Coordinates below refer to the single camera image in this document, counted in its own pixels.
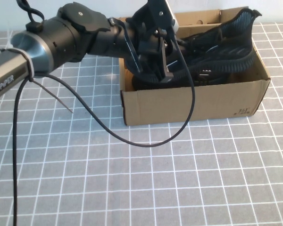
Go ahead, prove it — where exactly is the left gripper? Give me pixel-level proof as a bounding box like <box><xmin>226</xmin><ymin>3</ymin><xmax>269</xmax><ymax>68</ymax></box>
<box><xmin>121</xmin><ymin>9</ymin><xmax>181</xmax><ymax>83</ymax></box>

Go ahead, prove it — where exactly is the black knit sneaker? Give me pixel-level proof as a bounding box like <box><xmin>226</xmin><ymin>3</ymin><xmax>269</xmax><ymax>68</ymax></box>
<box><xmin>174</xmin><ymin>8</ymin><xmax>262</xmax><ymax>82</ymax></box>
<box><xmin>131</xmin><ymin>63</ymin><xmax>229</xmax><ymax>91</ymax></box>

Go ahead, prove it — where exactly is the brown cardboard shoe box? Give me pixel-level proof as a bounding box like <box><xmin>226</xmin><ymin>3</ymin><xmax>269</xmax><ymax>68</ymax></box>
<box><xmin>117</xmin><ymin>6</ymin><xmax>271</xmax><ymax>127</ymax></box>

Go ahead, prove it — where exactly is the white zip tie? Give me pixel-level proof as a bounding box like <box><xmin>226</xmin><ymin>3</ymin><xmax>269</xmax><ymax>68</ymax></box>
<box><xmin>13</xmin><ymin>48</ymin><xmax>74</xmax><ymax>113</ymax></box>

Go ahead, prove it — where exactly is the grey white checked tablecloth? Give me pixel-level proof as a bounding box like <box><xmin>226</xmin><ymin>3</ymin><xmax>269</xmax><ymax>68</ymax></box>
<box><xmin>0</xmin><ymin>22</ymin><xmax>283</xmax><ymax>226</ymax></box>

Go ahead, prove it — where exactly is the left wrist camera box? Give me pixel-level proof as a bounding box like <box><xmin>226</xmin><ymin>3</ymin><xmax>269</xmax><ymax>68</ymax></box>
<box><xmin>147</xmin><ymin>0</ymin><xmax>180</xmax><ymax>32</ymax></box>

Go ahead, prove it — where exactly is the long black camera cable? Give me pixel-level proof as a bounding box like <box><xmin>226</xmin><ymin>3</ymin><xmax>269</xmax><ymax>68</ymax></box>
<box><xmin>12</xmin><ymin>39</ymin><xmax>196</xmax><ymax>226</ymax></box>

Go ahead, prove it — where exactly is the short black looped cable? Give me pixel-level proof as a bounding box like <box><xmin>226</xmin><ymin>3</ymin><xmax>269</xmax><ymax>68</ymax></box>
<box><xmin>16</xmin><ymin>0</ymin><xmax>45</xmax><ymax>32</ymax></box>

